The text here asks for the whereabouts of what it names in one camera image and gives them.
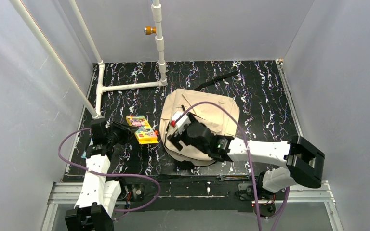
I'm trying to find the beige student backpack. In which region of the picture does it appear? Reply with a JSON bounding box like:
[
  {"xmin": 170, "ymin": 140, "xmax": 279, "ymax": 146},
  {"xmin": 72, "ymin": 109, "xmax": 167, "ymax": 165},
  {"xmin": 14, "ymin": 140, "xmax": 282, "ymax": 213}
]
[{"xmin": 159, "ymin": 80, "xmax": 240, "ymax": 169}]

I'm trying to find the yellow crayon box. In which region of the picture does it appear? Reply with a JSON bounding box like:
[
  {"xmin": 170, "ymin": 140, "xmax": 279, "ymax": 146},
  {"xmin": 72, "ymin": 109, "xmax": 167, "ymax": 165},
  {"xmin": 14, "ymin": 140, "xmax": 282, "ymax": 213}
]
[{"xmin": 126, "ymin": 115, "xmax": 158, "ymax": 145}]

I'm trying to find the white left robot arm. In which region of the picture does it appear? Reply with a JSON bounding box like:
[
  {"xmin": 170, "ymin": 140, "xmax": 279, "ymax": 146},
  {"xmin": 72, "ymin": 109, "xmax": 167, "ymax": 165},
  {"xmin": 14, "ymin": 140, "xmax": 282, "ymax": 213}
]
[{"xmin": 65, "ymin": 118, "xmax": 137, "ymax": 231}]

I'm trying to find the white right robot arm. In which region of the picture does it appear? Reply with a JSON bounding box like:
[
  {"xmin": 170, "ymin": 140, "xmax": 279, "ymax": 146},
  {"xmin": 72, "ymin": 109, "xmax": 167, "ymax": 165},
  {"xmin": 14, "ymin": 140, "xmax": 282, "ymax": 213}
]
[{"xmin": 163, "ymin": 111, "xmax": 325, "ymax": 193}]

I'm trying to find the steel wrench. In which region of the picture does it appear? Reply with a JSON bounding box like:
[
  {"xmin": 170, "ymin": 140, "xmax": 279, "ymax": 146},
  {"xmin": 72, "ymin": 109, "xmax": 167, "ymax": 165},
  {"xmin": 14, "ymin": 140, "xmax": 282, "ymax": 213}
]
[{"xmin": 216, "ymin": 175, "xmax": 252, "ymax": 182}]

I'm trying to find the orange knob on pipe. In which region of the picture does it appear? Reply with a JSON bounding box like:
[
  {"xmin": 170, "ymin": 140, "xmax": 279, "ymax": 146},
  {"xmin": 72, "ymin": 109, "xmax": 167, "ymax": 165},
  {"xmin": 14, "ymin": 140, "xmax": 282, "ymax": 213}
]
[{"xmin": 144, "ymin": 26, "xmax": 157, "ymax": 35}]

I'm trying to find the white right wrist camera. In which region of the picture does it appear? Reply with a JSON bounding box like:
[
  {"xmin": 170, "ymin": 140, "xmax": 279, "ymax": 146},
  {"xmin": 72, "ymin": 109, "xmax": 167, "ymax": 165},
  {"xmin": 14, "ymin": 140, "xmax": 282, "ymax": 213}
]
[{"xmin": 168, "ymin": 111, "xmax": 191, "ymax": 134}]

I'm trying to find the white pvc pipe frame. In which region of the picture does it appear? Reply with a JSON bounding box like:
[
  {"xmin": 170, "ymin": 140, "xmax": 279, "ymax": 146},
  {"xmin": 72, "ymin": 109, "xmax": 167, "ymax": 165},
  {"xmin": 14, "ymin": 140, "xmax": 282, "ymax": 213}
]
[{"xmin": 9, "ymin": 0, "xmax": 169, "ymax": 118}]

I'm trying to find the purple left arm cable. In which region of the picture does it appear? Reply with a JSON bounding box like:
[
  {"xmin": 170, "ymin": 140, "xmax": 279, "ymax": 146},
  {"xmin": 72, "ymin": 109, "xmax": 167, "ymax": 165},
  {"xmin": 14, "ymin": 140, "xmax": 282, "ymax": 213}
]
[{"xmin": 57, "ymin": 127, "xmax": 162, "ymax": 220}]

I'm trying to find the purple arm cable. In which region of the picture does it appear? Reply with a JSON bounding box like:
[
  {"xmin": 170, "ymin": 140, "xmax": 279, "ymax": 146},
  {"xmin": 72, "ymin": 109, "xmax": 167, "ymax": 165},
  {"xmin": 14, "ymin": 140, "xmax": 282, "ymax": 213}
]
[
  {"xmin": 57, "ymin": 127, "xmax": 162, "ymax": 220},
  {"xmin": 178, "ymin": 101, "xmax": 291, "ymax": 231}
]

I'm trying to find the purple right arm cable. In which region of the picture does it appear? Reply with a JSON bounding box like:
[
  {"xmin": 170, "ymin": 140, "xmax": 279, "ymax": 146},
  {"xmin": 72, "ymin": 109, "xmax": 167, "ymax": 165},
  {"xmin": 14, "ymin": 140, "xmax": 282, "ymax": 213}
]
[{"xmin": 178, "ymin": 101, "xmax": 291, "ymax": 231}]

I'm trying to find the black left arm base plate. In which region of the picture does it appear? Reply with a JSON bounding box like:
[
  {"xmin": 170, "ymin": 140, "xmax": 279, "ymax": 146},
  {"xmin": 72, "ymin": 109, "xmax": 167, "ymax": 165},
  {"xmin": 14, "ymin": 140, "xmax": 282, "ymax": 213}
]
[{"xmin": 119, "ymin": 179, "xmax": 145, "ymax": 202}]

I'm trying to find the aluminium rail frame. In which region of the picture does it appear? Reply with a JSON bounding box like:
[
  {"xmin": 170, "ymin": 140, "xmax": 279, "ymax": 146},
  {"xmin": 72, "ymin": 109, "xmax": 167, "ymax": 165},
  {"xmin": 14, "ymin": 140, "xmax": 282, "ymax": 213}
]
[{"xmin": 41, "ymin": 181, "xmax": 343, "ymax": 231}]

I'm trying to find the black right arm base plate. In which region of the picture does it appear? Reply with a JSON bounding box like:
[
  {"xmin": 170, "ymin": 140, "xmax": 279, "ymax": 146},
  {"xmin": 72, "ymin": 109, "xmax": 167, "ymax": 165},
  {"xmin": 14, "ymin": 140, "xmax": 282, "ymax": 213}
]
[{"xmin": 235, "ymin": 182, "xmax": 286, "ymax": 203}]

